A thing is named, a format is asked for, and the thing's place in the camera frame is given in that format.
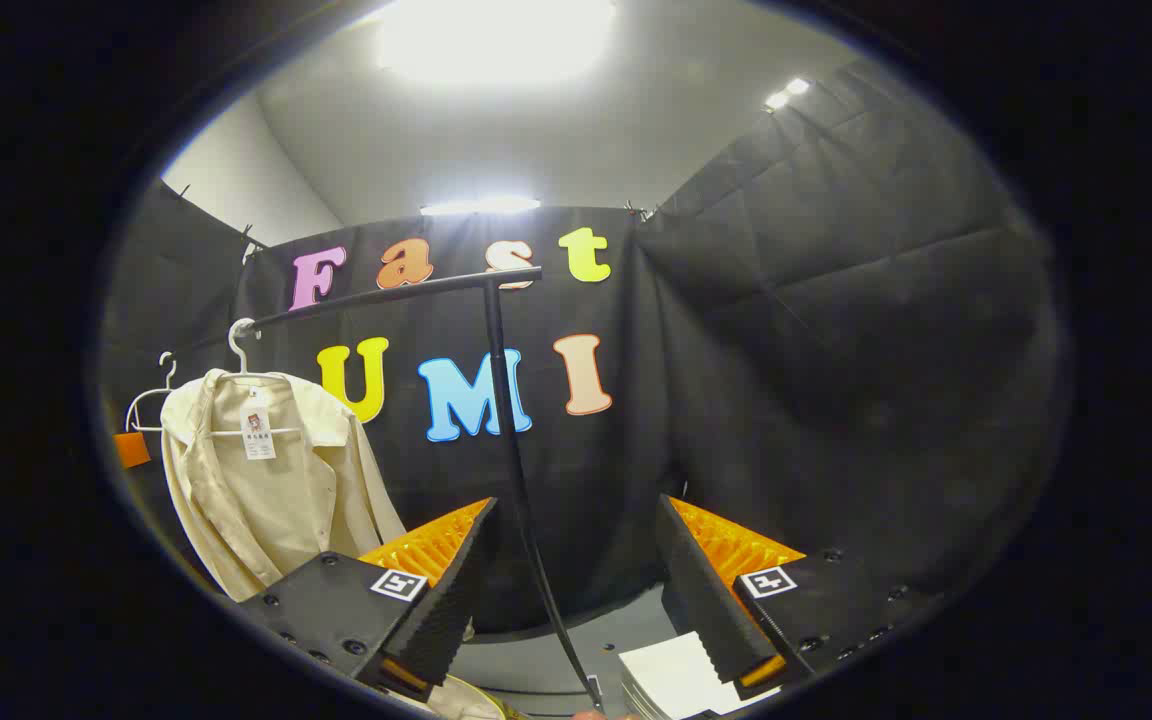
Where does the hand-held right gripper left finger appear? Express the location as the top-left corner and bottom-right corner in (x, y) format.
(236, 497), (501, 702)

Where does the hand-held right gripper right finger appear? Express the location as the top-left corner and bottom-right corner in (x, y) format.
(654, 493), (938, 702)

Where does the yellow laundry hamper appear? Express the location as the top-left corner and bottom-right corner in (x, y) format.
(416, 675), (529, 720)

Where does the cream shirt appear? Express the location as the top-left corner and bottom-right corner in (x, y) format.
(160, 370), (407, 603)

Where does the white plastic clothes hanger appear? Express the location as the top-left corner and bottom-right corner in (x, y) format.
(208, 318), (303, 439)
(125, 351), (180, 434)

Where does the black metal clothes rack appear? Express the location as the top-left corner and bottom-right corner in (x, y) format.
(171, 266), (607, 713)

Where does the stack of white sheets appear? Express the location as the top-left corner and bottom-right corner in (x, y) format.
(619, 630), (783, 720)

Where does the white paper garment tag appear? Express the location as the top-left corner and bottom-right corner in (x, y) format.
(240, 404), (277, 462)

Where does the black backdrop cloth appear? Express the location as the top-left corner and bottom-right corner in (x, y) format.
(101, 55), (1072, 641)

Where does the long ceiling light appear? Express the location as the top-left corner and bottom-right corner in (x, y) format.
(420, 196), (543, 217)

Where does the small ceiling light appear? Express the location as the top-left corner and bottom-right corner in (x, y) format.
(763, 77), (813, 112)

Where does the large ceiling light panel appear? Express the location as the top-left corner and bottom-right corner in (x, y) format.
(376, 0), (619, 87)

